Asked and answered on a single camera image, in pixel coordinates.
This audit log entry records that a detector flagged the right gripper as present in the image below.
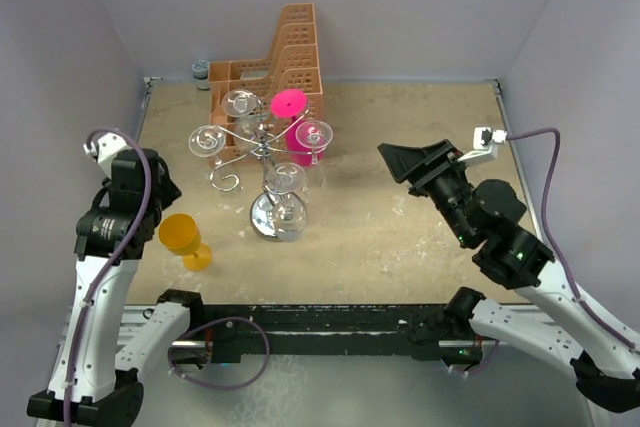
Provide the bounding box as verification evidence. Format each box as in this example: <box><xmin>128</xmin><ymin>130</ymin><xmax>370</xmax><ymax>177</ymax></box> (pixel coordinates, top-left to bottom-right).
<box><xmin>376</xmin><ymin>138</ymin><xmax>474</xmax><ymax>245</ymax></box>

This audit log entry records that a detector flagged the clear champagne flute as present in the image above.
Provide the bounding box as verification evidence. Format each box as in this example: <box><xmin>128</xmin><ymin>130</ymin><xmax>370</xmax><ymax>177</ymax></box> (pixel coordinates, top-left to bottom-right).
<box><xmin>296</xmin><ymin>120</ymin><xmax>334</xmax><ymax>188</ymax></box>

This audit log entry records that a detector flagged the pink plastic goblet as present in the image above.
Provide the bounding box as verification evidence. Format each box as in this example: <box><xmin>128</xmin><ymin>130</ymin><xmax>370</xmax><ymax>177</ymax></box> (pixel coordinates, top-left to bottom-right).
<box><xmin>270</xmin><ymin>89</ymin><xmax>333</xmax><ymax>167</ymax></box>

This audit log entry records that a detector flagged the clear back wine glass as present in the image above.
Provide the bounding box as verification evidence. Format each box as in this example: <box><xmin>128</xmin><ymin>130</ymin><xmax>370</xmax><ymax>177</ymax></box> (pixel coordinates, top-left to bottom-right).
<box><xmin>265</xmin><ymin>162</ymin><xmax>307</xmax><ymax>242</ymax></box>

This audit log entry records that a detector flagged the clear wine glass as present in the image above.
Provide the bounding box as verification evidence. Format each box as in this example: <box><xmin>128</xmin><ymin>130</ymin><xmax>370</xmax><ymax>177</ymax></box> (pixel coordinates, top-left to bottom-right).
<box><xmin>265</xmin><ymin>162</ymin><xmax>307</xmax><ymax>242</ymax></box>
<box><xmin>188</xmin><ymin>125</ymin><xmax>226</xmax><ymax>168</ymax></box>
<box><xmin>221</xmin><ymin>89</ymin><xmax>262</xmax><ymax>151</ymax></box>

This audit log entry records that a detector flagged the clear front wine glass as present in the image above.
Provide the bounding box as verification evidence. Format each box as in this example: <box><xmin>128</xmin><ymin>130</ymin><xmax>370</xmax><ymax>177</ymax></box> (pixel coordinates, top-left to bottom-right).
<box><xmin>221</xmin><ymin>89</ymin><xmax>262</xmax><ymax>151</ymax></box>

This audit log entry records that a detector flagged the yellow plastic goblet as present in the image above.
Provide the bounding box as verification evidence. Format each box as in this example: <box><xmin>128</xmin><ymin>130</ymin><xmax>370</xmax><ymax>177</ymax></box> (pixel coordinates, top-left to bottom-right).
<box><xmin>158</xmin><ymin>213</ymin><xmax>213</xmax><ymax>272</ymax></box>

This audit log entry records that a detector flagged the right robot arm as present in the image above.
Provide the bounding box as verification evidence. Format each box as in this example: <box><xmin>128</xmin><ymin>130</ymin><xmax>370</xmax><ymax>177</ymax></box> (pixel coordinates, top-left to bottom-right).
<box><xmin>378</xmin><ymin>129</ymin><xmax>639</xmax><ymax>413</ymax></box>

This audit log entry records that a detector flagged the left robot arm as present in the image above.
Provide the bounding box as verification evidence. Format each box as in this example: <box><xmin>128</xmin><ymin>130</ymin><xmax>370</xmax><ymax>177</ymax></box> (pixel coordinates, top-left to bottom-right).
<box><xmin>26</xmin><ymin>147</ymin><xmax>206</xmax><ymax>426</ymax></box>

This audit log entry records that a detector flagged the chrome wine glass rack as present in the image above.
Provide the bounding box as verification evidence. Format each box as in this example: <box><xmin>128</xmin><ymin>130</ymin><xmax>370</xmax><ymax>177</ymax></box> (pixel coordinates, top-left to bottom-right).
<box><xmin>209</xmin><ymin>115</ymin><xmax>284</xmax><ymax>243</ymax></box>

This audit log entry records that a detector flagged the orange plastic file organizer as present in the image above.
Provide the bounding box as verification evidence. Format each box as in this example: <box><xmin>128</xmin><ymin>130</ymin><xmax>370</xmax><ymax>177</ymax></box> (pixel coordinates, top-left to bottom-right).
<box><xmin>208</xmin><ymin>3</ymin><xmax>324</xmax><ymax>128</ymax></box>

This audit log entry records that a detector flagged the small grey cap bottle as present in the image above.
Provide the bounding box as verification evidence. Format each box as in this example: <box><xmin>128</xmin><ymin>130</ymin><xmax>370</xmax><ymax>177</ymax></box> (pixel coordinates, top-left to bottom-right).
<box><xmin>191</xmin><ymin>59</ymin><xmax>210</xmax><ymax>91</ymax></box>

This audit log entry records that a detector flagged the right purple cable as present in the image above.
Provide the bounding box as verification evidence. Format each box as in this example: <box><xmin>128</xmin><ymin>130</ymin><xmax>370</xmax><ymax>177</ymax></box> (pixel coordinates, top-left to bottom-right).
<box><xmin>504</xmin><ymin>127</ymin><xmax>640</xmax><ymax>351</ymax></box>

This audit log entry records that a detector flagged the black base frame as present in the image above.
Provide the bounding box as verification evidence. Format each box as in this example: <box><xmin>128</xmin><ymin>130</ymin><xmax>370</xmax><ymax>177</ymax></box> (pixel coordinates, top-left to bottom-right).
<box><xmin>157</xmin><ymin>289</ymin><xmax>484</xmax><ymax>366</ymax></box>

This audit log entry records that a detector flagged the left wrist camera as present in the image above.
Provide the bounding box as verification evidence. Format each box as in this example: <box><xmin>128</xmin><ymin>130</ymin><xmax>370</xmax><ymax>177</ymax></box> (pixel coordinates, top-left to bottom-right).
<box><xmin>84</xmin><ymin>133</ymin><xmax>130</xmax><ymax>179</ymax></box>

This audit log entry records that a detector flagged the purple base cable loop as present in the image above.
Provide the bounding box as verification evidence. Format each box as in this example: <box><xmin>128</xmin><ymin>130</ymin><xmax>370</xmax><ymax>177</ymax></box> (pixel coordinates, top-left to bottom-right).
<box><xmin>167</xmin><ymin>316</ymin><xmax>271</xmax><ymax>391</ymax></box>

